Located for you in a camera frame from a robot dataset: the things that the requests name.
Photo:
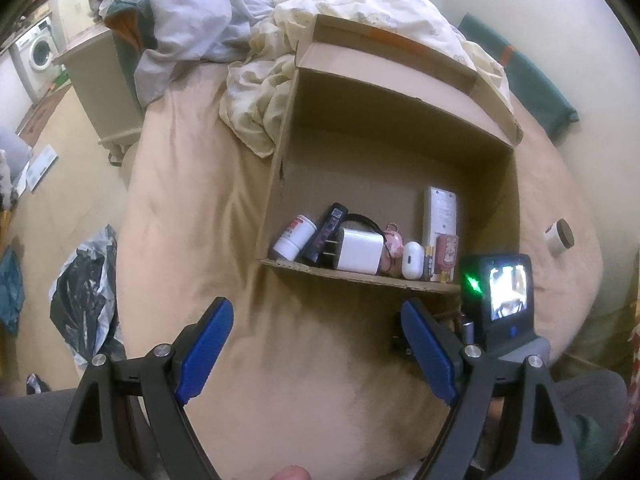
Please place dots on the white flat carton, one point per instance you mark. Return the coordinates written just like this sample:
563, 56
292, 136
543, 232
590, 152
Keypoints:
41, 166

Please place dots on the white charger plug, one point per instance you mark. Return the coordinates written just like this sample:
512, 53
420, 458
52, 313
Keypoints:
357, 251

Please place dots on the white jar cork lid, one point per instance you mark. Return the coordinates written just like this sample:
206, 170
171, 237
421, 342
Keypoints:
560, 237

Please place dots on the person's left hand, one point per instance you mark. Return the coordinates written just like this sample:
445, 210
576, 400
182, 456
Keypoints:
292, 473

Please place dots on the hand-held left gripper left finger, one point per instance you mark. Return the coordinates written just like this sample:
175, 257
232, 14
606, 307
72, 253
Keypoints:
207, 355

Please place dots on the beige nightstand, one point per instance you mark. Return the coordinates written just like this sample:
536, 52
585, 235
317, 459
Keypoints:
105, 90

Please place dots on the teal cloth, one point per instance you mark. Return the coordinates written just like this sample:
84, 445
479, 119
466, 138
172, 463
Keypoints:
11, 290

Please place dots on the light blue duvet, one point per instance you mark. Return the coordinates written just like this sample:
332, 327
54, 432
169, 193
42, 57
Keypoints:
190, 15

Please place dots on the teal orange pillow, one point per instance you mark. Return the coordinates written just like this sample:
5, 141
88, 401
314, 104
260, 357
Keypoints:
127, 17

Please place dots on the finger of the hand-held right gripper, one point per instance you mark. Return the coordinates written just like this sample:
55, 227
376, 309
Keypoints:
398, 342

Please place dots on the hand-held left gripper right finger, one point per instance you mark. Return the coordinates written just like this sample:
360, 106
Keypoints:
430, 355

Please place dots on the black printed small box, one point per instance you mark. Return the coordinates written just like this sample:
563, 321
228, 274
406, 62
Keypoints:
325, 235

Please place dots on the black plastic bag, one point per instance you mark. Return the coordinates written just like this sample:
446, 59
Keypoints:
85, 295

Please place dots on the white printed duvet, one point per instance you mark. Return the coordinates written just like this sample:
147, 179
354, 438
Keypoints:
260, 90

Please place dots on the green cushion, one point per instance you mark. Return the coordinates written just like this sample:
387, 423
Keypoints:
520, 80

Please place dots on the white bottle red label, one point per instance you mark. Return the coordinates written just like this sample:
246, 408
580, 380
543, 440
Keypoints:
294, 237

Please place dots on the brown cardboard box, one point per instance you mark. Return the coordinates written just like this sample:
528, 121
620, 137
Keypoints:
380, 140

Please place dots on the white earbuds case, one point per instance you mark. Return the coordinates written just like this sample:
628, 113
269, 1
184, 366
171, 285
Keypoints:
413, 260

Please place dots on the white remote control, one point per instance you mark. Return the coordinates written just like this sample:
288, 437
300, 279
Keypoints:
441, 212

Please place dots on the white washing machine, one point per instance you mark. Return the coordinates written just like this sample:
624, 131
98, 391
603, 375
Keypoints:
32, 55

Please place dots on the beige blanket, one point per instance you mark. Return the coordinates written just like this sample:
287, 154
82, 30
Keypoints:
310, 370

